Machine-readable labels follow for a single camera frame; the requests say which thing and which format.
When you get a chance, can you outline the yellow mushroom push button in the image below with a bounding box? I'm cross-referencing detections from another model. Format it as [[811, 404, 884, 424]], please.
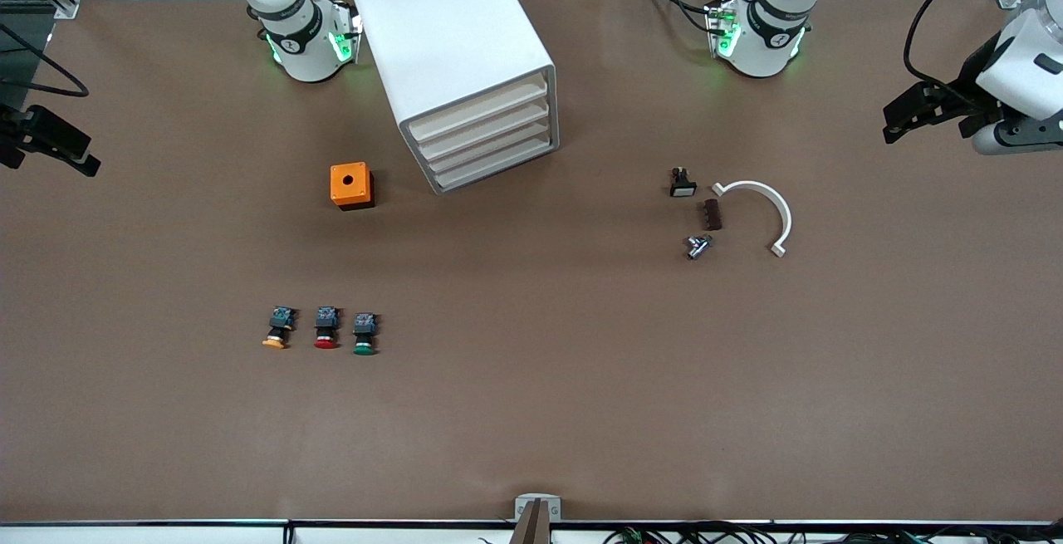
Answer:
[[262, 306, 298, 350]]

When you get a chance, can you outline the red mushroom push button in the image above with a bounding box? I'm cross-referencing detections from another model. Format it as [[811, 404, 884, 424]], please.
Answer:
[[313, 306, 341, 350]]

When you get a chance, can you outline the green mushroom push button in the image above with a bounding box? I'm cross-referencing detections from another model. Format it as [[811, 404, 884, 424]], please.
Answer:
[[351, 312, 380, 356]]

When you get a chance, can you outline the white table edge strip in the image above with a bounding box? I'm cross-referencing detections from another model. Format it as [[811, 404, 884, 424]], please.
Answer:
[[0, 522, 1063, 544]]

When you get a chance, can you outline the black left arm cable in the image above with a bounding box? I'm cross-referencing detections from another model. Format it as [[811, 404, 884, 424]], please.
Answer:
[[903, 0, 1002, 90]]

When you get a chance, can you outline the white curved plastic bracket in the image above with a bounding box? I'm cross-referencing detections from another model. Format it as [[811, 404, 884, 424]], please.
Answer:
[[712, 180, 793, 259]]

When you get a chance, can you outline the black left base cable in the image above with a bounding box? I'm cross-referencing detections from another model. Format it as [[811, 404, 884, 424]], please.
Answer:
[[639, 0, 717, 35]]

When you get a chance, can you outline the orange button enclosure box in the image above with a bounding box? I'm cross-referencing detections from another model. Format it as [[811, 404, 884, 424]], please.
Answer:
[[330, 162, 376, 212]]

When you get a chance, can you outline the tangled cable bundle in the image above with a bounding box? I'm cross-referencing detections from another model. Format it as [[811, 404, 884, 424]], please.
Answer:
[[478, 523, 1063, 544]]

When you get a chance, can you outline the grey metal mount bracket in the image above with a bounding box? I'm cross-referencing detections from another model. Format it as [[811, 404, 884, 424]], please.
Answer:
[[514, 494, 562, 522]]

